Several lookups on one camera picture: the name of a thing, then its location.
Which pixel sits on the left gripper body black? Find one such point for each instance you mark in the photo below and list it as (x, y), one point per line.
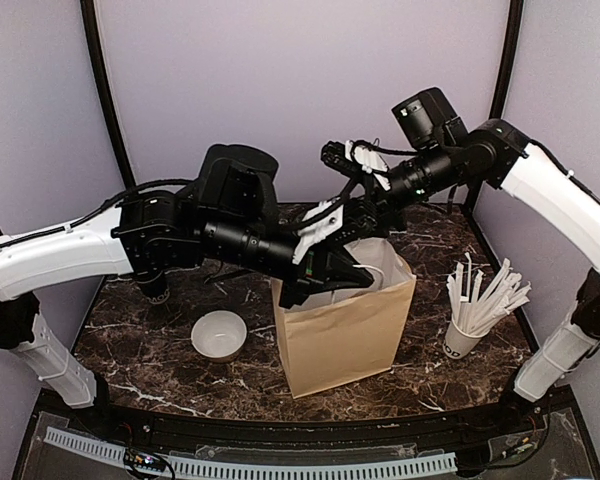
(312, 279)

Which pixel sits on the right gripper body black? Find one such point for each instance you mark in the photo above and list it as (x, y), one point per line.
(383, 208)

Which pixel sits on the brown paper bag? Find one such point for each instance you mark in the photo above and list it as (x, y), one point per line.
(341, 336)

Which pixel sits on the black paper coffee cup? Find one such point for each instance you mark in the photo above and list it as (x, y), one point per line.
(156, 291)

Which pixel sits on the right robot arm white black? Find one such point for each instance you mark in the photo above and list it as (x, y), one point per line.
(446, 154)

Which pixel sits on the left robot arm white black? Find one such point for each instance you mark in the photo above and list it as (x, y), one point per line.
(228, 213)

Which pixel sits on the white wrapped straw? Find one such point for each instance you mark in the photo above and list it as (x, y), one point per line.
(481, 309)
(463, 279)
(510, 294)
(474, 299)
(451, 287)

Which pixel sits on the white ceramic bowl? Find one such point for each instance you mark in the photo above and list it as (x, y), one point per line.
(219, 335)

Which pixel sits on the white paper cup holder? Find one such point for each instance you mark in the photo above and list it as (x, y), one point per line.
(458, 344)

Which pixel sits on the small green circuit board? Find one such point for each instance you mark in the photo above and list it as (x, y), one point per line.
(136, 459)

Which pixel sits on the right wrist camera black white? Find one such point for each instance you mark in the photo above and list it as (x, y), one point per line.
(355, 160)

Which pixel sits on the white slotted cable duct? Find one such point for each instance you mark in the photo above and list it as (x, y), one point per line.
(181, 467)

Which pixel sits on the right black frame post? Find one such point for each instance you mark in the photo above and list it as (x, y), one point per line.
(507, 60)

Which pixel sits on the black frame post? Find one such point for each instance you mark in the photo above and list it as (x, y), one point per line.
(507, 60)
(103, 88)

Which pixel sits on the black front rail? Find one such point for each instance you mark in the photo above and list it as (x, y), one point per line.
(557, 422)

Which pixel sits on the left black frame post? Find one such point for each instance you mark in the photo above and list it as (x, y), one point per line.
(103, 88)

